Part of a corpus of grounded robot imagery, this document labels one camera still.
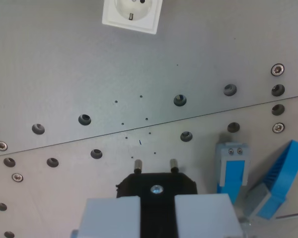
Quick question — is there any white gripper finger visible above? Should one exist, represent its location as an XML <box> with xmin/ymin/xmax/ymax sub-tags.
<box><xmin>78</xmin><ymin>196</ymin><xmax>142</xmax><ymax>238</ymax></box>
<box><xmin>174</xmin><ymin>193</ymin><xmax>244</xmax><ymax>238</ymax></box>

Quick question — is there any black two-pin power plug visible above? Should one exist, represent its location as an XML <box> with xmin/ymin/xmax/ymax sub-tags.
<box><xmin>116</xmin><ymin>158</ymin><xmax>198</xmax><ymax>238</ymax></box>

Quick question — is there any blue and grey clip holder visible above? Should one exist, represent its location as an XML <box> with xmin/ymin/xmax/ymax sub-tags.
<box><xmin>215</xmin><ymin>141</ymin><xmax>251</xmax><ymax>205</ymax></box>

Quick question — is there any thin metal rod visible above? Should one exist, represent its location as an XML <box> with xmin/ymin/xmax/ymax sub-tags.
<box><xmin>275</xmin><ymin>212</ymin><xmax>298</xmax><ymax>220</ymax></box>

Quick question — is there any blue ribbed plastic part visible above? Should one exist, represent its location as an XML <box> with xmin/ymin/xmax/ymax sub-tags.
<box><xmin>243</xmin><ymin>139</ymin><xmax>298</xmax><ymax>221</ymax></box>

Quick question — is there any white wall socket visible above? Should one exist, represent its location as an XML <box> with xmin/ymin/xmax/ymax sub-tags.
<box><xmin>101</xmin><ymin>0</ymin><xmax>163</xmax><ymax>35</ymax></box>

